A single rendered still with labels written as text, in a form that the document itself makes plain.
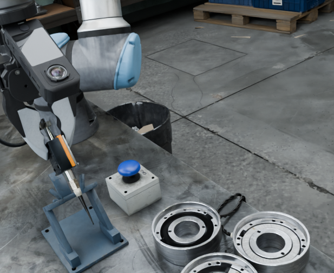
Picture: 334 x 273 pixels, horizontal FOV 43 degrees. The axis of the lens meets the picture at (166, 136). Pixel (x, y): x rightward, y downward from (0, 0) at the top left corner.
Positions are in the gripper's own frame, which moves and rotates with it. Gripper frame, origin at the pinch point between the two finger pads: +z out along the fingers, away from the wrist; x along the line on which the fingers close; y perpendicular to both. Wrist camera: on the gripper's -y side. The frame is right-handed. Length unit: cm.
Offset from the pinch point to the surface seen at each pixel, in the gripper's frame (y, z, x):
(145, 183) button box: 0.0, 13.3, -12.7
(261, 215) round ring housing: -18.7, 14.1, -21.3
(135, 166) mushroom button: 1.8, 10.5, -12.4
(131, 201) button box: -0.3, 15.2, -9.3
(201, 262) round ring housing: -19.3, 14.5, -9.0
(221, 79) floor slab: 172, 99, -176
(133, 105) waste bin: 110, 57, -69
